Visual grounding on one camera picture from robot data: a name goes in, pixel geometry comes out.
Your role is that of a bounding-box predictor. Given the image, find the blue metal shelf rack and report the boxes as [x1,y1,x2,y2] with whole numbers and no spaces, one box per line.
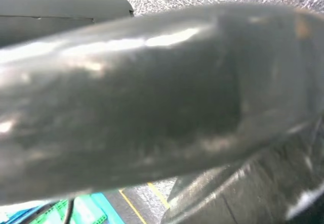
[0,192,125,224]

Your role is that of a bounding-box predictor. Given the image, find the grey robot left leg shell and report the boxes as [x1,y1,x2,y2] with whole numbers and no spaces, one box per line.
[0,1,324,207]

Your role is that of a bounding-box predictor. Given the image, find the grey robot shell panel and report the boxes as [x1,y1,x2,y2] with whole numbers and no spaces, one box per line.
[0,0,134,48]

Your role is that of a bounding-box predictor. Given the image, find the green plastic crate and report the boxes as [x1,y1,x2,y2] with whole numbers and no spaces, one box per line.
[30,195,108,224]

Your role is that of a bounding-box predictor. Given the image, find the black cable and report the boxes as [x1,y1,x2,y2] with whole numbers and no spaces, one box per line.
[63,199,76,224]

